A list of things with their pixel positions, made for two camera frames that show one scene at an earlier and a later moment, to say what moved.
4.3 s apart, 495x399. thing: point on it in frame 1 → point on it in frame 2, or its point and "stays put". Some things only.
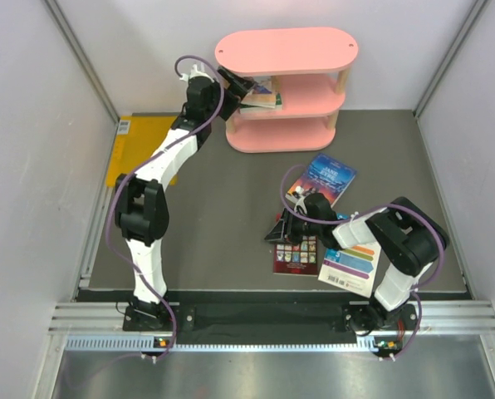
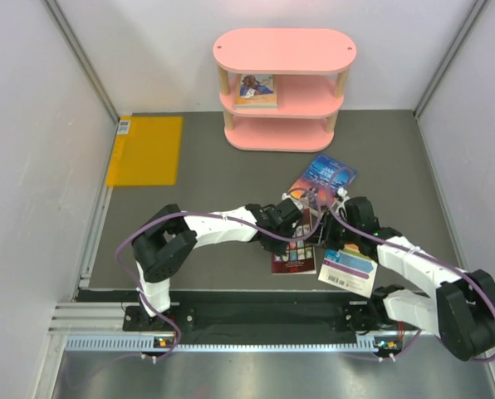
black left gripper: [240, 86] → [280, 249]
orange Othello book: [263, 94] stays put
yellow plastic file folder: [135, 140] stays put
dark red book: [296, 259] stays put
